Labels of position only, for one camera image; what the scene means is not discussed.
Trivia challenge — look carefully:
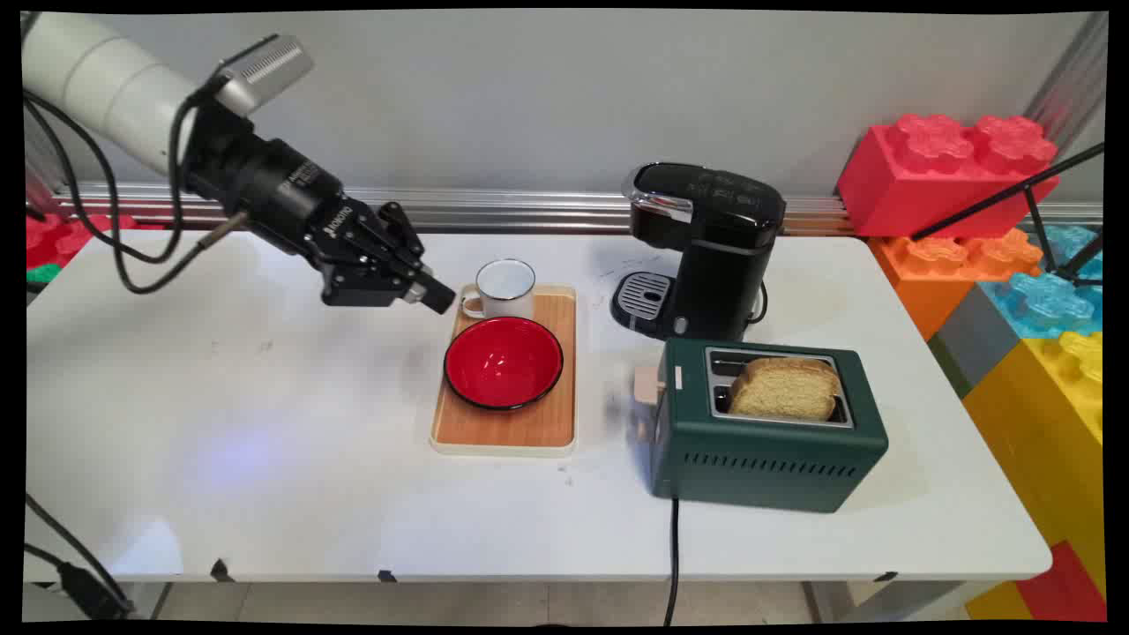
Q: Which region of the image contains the bread slice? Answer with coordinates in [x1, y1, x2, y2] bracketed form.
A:
[728, 356, 842, 422]

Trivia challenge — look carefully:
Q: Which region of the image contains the red toy brick pile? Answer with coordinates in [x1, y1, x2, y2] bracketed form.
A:
[25, 210, 168, 285]

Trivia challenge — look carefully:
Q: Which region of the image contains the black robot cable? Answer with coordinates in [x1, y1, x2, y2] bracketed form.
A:
[23, 88, 250, 295]

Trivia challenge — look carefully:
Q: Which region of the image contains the light blue giant toy brick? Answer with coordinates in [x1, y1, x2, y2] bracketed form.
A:
[977, 224, 1105, 340]

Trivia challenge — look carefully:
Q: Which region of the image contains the white enamel mug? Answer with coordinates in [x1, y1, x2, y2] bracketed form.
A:
[460, 258, 537, 321]

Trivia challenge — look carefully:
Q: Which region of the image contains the green toaster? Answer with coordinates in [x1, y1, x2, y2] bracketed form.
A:
[633, 338, 890, 515]

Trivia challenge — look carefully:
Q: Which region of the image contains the wooden serving tray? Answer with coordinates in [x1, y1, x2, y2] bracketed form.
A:
[429, 283, 579, 458]

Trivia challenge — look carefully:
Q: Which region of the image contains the black tripod stand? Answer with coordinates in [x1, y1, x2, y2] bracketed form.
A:
[910, 141, 1107, 288]

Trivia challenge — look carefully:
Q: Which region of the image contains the black coffee machine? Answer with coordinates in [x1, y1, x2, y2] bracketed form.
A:
[610, 162, 788, 343]

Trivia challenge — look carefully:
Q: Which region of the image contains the orange giant toy brick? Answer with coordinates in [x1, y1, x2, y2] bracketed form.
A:
[867, 231, 1045, 342]

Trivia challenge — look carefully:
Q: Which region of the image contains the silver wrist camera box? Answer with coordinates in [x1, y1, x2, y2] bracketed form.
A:
[212, 35, 315, 116]

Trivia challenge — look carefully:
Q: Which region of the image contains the grey giant toy brick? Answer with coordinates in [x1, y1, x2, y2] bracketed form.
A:
[928, 284, 1022, 400]

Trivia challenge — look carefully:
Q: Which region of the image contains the red giant toy brick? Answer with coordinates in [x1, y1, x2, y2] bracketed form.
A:
[835, 113, 1060, 240]

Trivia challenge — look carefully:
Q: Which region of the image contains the yellow giant toy brick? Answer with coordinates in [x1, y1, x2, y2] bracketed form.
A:
[961, 331, 1107, 618]

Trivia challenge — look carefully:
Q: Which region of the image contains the black toaster power cord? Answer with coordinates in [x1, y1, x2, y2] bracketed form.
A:
[663, 497, 682, 627]

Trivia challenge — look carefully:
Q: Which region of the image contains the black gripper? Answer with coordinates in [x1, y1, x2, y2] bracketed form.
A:
[182, 104, 458, 316]

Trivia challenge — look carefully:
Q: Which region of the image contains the red bowl black rim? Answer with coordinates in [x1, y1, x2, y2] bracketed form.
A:
[443, 316, 565, 413]

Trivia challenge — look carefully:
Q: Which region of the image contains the aluminium frame rail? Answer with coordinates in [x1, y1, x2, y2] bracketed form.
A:
[53, 182, 1105, 237]

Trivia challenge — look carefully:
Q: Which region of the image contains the black floor cable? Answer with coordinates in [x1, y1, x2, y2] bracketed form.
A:
[23, 492, 137, 620]

